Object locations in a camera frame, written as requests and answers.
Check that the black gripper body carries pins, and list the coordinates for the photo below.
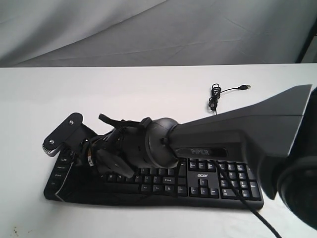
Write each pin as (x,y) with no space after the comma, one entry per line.
(97,152)

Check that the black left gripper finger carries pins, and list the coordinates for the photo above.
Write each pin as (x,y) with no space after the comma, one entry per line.
(119,166)

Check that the black acer keyboard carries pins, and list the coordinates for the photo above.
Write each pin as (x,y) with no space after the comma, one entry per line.
(196,183)

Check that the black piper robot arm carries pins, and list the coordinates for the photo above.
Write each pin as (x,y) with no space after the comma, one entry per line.
(261,135)

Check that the grey fabric backdrop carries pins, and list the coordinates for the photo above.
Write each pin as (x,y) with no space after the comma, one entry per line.
(78,33)

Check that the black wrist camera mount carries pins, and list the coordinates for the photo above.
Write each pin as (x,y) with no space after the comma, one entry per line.
(71,133)

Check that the black camera lens housing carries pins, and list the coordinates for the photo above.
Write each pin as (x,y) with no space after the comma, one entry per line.
(297,177)

